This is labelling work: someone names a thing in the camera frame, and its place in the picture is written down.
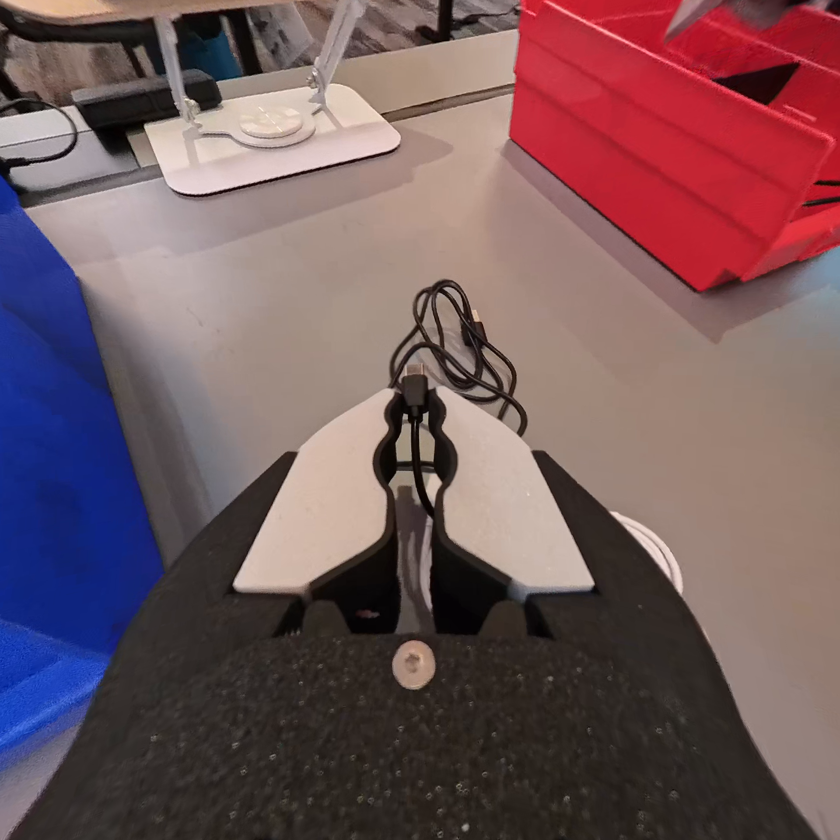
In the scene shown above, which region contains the black USB cable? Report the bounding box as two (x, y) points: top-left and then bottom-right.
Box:
(388, 279), (529, 519)

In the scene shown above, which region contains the blue plastic bin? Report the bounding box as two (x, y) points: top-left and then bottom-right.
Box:
(0, 174), (165, 772)

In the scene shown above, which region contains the white cable bundle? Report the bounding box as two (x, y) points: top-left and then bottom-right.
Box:
(607, 512), (686, 595)

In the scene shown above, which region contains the thin black cable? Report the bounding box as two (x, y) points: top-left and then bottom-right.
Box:
(0, 98), (80, 178)

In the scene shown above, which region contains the black power adapter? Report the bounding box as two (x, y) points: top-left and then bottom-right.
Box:
(71, 69), (221, 132)

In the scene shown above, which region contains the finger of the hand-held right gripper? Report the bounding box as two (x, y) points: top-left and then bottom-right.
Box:
(664, 0), (742, 44)

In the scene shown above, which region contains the grey desk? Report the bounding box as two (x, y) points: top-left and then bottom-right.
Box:
(0, 29), (840, 840)

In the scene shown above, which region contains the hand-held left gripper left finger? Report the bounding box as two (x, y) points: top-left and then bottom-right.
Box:
(233, 388), (403, 635)

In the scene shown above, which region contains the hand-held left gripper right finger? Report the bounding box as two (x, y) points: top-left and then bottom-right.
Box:
(430, 386), (595, 635)

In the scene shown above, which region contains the white stand base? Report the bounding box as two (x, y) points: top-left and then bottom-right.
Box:
(143, 0), (403, 198)

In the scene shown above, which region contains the red plastic bin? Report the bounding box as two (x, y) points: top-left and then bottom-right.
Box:
(508, 0), (840, 293)

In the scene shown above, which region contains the blue container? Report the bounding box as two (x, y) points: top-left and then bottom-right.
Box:
(177, 33), (244, 80)

